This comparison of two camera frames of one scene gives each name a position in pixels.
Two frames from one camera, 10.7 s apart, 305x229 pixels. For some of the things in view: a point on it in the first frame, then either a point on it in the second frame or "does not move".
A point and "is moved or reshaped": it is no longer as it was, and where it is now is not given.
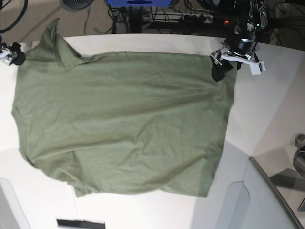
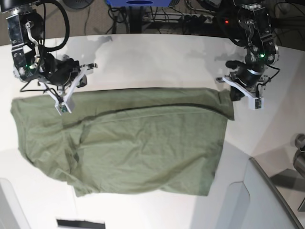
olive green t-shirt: (123, 121) is moved or reshaped
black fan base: (77, 4) does not move
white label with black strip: (64, 222) does not move
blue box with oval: (138, 3) does not move
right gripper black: (239, 41) -> (249, 74)
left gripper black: (19, 57) -> (60, 71)
